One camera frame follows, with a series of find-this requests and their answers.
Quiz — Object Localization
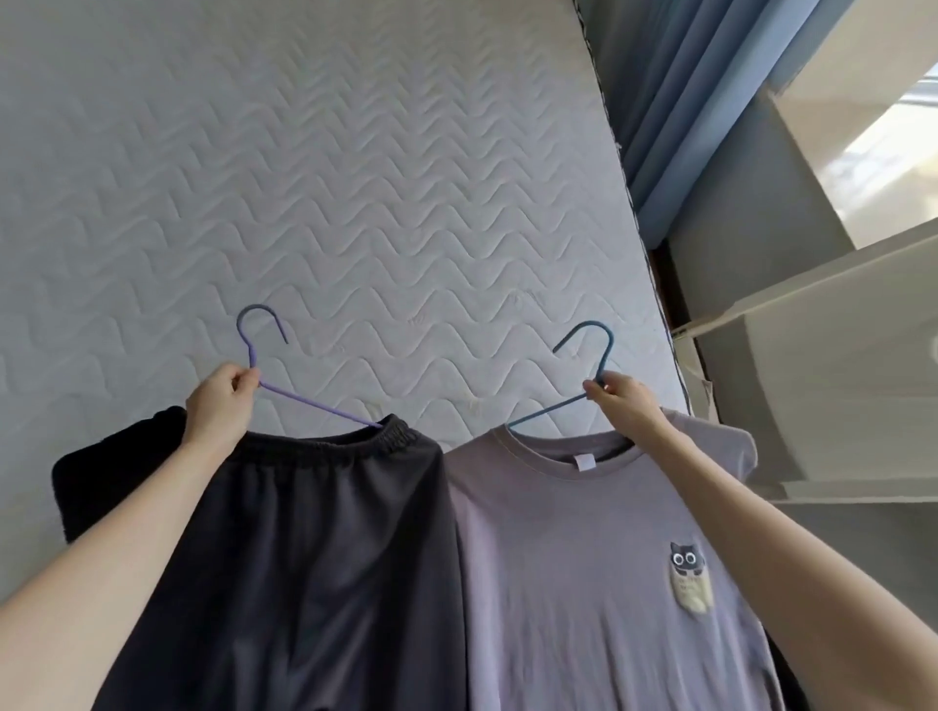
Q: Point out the white quilted mattress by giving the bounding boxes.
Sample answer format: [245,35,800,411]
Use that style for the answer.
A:
[0,0,716,711]

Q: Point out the person's left forearm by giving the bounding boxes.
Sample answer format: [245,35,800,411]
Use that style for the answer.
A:
[0,432,250,711]

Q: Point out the grey owl t-shirt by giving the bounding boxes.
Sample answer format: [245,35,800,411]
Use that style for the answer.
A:
[439,406,789,711]

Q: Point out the blue hanger of grey shirt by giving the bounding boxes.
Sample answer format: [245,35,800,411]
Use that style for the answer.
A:
[505,320,617,434]

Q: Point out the blue curtain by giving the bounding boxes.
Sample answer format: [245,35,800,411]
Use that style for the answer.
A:
[578,0,859,243]

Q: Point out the purple hanger of grey pants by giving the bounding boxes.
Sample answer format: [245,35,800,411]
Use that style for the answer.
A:
[235,304,386,430]

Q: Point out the person's left hand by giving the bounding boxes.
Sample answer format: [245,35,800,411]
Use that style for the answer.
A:
[182,361,264,457]

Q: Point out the dark grey pants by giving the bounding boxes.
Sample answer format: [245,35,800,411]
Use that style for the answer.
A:
[51,404,470,711]

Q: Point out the person's right forearm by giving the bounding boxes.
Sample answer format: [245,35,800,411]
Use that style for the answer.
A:
[637,417,938,711]

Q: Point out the person's right hand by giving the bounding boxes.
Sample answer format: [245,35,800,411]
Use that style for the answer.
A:
[582,371,673,449]

